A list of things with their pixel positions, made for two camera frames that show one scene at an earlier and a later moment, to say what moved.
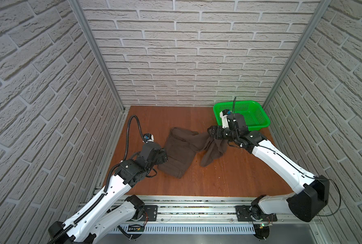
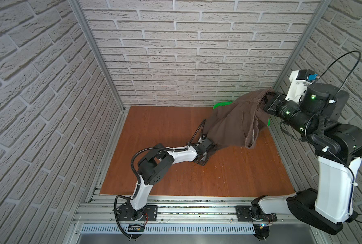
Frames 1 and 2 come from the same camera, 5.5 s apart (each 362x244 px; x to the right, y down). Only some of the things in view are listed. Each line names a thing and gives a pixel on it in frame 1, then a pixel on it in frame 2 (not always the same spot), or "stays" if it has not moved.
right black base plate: (243, 214) stays
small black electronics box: (136, 227) stays
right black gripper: (220, 129) -> (274, 109)
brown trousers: (182, 147) -> (239, 122)
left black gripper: (164, 157) -> (205, 157)
